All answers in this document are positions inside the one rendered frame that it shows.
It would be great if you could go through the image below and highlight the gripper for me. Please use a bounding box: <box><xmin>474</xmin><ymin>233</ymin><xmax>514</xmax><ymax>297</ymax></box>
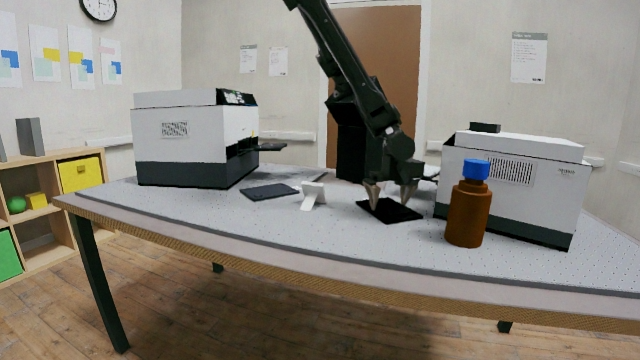
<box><xmin>363</xmin><ymin>169</ymin><xmax>419</xmax><ymax>211</ymax></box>

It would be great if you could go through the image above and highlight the white multi-well plate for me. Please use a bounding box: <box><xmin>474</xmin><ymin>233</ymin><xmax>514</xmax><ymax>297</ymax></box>
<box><xmin>424</xmin><ymin>165</ymin><xmax>440</xmax><ymax>176</ymax></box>

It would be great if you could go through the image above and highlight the brown bottle with blue cap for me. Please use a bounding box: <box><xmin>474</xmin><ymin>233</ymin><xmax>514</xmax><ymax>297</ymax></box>
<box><xmin>444</xmin><ymin>159</ymin><xmax>493</xmax><ymax>249</ymax></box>

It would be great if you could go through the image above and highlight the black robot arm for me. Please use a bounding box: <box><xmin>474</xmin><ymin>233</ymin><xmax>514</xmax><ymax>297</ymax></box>
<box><xmin>282</xmin><ymin>0</ymin><xmax>425</xmax><ymax>186</ymax></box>

